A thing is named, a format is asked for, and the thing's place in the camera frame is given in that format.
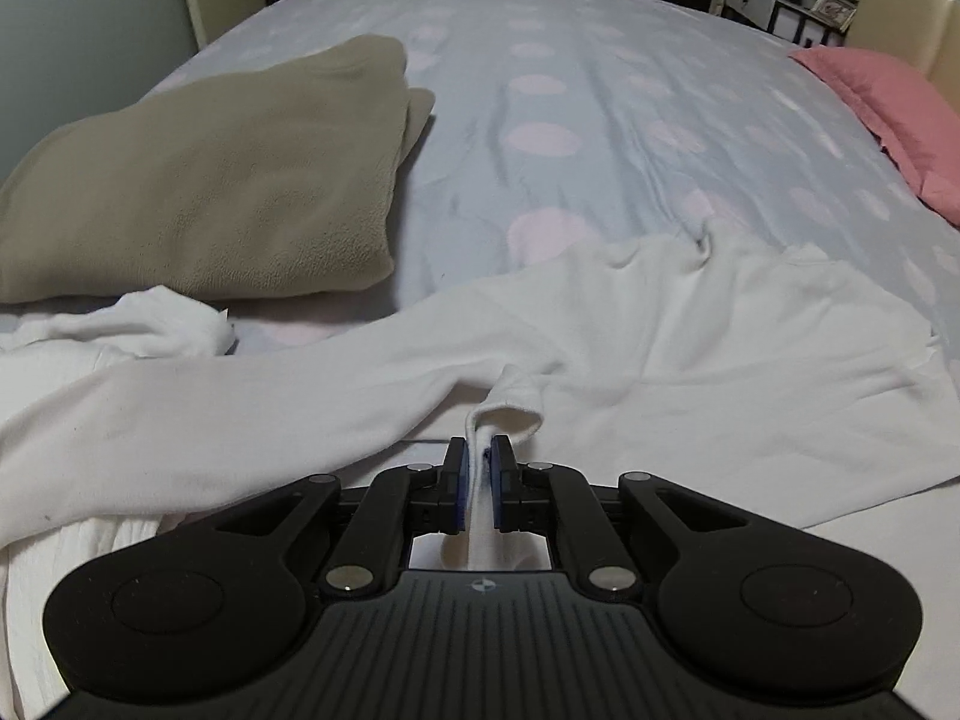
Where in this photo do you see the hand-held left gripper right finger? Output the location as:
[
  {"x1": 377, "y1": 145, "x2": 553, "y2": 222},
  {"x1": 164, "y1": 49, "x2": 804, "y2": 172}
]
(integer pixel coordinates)
[{"x1": 491, "y1": 435, "x2": 758, "y2": 601}]

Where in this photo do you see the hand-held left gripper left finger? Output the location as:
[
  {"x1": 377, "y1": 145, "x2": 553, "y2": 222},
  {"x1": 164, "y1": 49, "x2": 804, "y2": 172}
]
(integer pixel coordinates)
[{"x1": 214, "y1": 436, "x2": 472, "y2": 601}]

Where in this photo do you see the white sweater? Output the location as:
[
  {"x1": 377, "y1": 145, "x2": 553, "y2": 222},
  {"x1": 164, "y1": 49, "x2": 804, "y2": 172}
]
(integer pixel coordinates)
[{"x1": 0, "y1": 231, "x2": 960, "y2": 578}]

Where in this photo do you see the white ribbed garment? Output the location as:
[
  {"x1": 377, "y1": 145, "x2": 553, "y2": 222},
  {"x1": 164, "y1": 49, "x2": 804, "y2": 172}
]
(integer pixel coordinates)
[{"x1": 0, "y1": 285, "x2": 239, "y2": 717}]

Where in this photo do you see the folded beige fleece garment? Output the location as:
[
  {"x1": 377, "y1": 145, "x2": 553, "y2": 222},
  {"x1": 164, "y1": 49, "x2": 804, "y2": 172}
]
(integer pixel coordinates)
[{"x1": 0, "y1": 34, "x2": 436, "y2": 305}]

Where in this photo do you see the grey pink-dotted bed sheet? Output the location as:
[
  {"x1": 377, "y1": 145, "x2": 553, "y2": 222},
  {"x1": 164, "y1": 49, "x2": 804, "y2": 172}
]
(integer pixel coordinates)
[{"x1": 139, "y1": 0, "x2": 960, "y2": 350}]

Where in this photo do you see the pink pillow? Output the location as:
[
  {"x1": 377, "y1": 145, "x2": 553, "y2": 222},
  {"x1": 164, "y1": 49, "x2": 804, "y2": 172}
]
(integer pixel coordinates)
[{"x1": 787, "y1": 45, "x2": 960, "y2": 230}]

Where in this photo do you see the white black nightstand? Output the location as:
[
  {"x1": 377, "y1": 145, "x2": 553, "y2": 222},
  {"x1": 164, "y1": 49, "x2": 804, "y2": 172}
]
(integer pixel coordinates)
[{"x1": 709, "y1": 0, "x2": 848, "y2": 50}]

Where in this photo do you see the beige padded headboard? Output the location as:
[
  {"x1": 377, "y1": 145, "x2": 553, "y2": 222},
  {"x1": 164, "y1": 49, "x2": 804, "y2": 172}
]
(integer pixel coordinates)
[{"x1": 846, "y1": 0, "x2": 960, "y2": 98}]

